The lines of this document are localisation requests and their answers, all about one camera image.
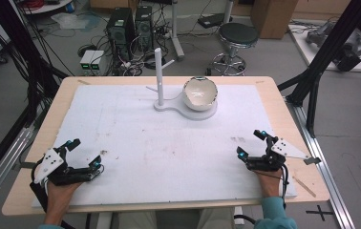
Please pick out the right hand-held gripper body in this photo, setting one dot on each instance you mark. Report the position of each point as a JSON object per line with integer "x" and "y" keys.
{"x": 288, "y": 149}

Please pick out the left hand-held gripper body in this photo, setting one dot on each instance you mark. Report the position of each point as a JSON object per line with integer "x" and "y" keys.
{"x": 49, "y": 163}

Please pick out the person's left hand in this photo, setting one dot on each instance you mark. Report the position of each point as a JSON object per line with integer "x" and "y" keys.
{"x": 61, "y": 194}

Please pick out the person's right hand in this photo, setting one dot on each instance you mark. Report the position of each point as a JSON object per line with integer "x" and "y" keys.
{"x": 269, "y": 184}

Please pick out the wooden table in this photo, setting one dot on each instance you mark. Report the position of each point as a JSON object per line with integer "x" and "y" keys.
{"x": 277, "y": 98}

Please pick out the thin wooden stick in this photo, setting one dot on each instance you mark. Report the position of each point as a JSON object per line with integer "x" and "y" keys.
{"x": 304, "y": 186}

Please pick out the white foam board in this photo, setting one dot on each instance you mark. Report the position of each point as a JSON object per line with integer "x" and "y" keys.
{"x": 156, "y": 152}

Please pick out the person's right leg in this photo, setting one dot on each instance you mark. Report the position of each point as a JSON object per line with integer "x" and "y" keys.
{"x": 216, "y": 221}

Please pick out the person's leg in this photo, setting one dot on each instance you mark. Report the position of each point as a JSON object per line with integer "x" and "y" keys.
{"x": 216, "y": 221}
{"x": 137, "y": 221}

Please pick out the person's left leg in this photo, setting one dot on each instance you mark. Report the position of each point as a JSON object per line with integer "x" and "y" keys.
{"x": 137, "y": 221}

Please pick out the white eggshell-shaped bowl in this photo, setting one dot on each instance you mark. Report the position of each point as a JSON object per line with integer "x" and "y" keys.
{"x": 200, "y": 95}

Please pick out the white power supply unit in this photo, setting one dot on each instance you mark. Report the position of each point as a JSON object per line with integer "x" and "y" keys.
{"x": 98, "y": 62}
{"x": 86, "y": 60}

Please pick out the white platform board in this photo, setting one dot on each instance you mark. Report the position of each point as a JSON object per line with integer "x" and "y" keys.
{"x": 315, "y": 57}

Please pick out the black round stool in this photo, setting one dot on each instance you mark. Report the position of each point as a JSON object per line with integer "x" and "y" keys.
{"x": 237, "y": 35}

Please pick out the white stand with pole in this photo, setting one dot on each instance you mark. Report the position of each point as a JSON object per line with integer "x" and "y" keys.
{"x": 160, "y": 79}

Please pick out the grey and black machine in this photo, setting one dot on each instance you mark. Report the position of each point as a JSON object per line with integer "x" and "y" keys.
{"x": 347, "y": 47}

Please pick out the wooden cabinet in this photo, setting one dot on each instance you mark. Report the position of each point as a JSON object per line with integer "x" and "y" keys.
{"x": 274, "y": 17}

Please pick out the large black computer tower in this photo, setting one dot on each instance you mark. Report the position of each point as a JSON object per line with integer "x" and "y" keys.
{"x": 120, "y": 31}

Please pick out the clear plastic sheet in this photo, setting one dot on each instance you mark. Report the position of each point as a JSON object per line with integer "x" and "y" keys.
{"x": 73, "y": 20}

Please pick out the flat black box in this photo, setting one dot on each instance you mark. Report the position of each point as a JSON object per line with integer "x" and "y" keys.
{"x": 212, "y": 20}

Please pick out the white desk leg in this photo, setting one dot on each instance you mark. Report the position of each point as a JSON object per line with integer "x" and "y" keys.
{"x": 176, "y": 31}

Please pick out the small black computer tower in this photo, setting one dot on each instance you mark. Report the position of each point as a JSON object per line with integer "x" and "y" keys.
{"x": 144, "y": 27}

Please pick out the round white table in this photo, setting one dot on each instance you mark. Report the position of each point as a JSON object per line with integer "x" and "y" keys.
{"x": 48, "y": 6}

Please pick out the aluminium rail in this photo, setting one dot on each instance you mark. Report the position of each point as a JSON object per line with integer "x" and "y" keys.
{"x": 6, "y": 162}
{"x": 325, "y": 165}

